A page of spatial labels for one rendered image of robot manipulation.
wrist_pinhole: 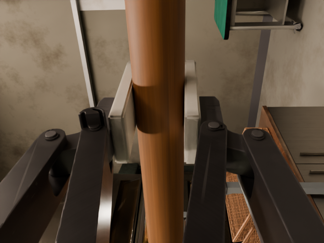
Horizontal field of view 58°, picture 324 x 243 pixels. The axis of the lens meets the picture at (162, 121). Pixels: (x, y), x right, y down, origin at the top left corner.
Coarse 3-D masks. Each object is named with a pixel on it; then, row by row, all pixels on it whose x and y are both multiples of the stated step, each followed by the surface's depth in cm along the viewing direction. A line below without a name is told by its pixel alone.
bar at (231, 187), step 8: (232, 184) 140; (304, 184) 138; (312, 184) 138; (320, 184) 138; (232, 192) 140; (240, 192) 140; (312, 192) 138; (320, 192) 137; (184, 216) 152; (184, 224) 149
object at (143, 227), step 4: (144, 204) 189; (144, 208) 186; (144, 212) 183; (144, 216) 181; (144, 220) 178; (140, 224) 176; (144, 224) 177; (140, 228) 174; (144, 228) 175; (140, 232) 172; (144, 232) 174; (140, 236) 169; (144, 236) 173; (140, 240) 167; (144, 240) 172
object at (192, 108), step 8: (192, 64) 19; (192, 72) 18; (192, 80) 17; (192, 88) 16; (184, 96) 17; (192, 96) 15; (184, 104) 17; (192, 104) 14; (184, 112) 16; (192, 112) 14; (200, 112) 14; (184, 120) 16; (192, 120) 14; (200, 120) 14; (184, 128) 15; (192, 128) 14; (184, 136) 15; (192, 136) 14; (184, 144) 15; (192, 144) 14; (184, 152) 15; (192, 152) 15; (184, 160) 15; (192, 160) 15
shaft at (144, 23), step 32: (128, 0) 14; (160, 0) 13; (128, 32) 15; (160, 32) 14; (160, 64) 15; (160, 96) 16; (160, 128) 17; (160, 160) 18; (160, 192) 20; (160, 224) 22
